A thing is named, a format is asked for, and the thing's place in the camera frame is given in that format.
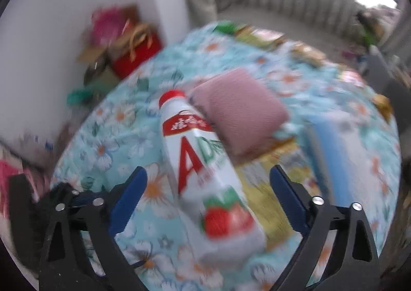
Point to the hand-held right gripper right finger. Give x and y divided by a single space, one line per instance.
289 201

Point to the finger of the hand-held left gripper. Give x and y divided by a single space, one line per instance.
82 196

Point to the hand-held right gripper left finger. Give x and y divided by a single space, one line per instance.
128 201

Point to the white red-capped milk bottle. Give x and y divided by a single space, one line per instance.
192 162

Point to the yellow packet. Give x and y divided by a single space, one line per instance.
266 201

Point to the blue and white pack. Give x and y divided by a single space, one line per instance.
330 156

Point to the floral printed blanket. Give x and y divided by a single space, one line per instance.
128 137

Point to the green cloth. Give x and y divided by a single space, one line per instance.
80 95

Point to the pink cushion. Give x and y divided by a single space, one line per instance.
237 108

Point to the olive cardboard box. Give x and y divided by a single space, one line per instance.
102 80

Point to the gold snack packet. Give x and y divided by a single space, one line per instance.
308 53
383 105

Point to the small pink packet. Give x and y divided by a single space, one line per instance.
350 77

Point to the red gift bag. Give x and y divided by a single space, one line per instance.
135 56

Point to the grey cabinet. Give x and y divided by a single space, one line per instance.
390 72

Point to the pink and gold packet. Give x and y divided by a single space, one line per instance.
261 37

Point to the green snack packet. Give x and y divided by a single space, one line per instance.
224 27

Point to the pile of mixed clutter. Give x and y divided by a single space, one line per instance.
369 26

